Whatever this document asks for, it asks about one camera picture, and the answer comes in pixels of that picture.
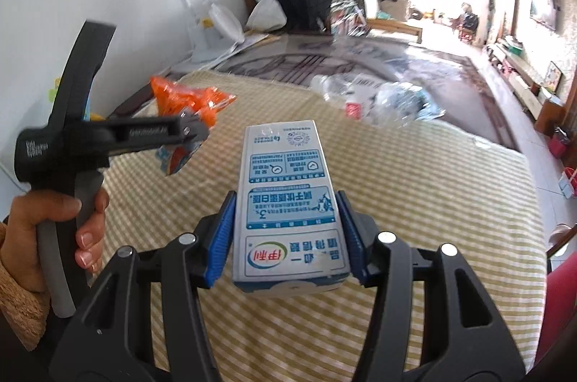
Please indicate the white blue milk carton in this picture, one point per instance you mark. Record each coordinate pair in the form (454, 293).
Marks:
(288, 237)

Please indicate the orange snack bag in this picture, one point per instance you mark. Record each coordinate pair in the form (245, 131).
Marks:
(177, 99)

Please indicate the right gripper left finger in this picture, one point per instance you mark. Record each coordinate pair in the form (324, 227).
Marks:
(110, 337)

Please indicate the yellow striped table mat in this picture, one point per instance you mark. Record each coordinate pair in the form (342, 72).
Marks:
(428, 182)

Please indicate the red dustpan with broom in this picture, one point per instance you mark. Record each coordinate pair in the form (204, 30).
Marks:
(568, 183)

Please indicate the wooden dining chair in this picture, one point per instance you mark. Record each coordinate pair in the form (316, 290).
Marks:
(560, 236)

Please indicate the wooden sofa with cushions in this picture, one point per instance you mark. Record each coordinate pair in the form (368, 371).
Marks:
(390, 16)

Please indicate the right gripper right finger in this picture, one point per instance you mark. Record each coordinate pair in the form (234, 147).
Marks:
(465, 338)

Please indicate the crushed clear plastic bottle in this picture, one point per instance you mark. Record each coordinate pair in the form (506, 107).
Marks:
(376, 101)

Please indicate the small red waste basket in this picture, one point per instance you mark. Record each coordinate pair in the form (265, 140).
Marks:
(559, 143)

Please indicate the red green trash bin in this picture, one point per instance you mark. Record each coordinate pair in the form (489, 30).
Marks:
(560, 304)

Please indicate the wall mounted television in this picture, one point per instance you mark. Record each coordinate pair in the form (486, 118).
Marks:
(545, 13)

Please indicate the person left hand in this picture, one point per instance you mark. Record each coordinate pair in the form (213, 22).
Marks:
(19, 251)

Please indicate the low tv cabinet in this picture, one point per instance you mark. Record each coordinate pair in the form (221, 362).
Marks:
(542, 105)

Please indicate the white plastic bag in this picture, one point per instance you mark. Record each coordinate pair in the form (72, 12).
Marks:
(266, 16)

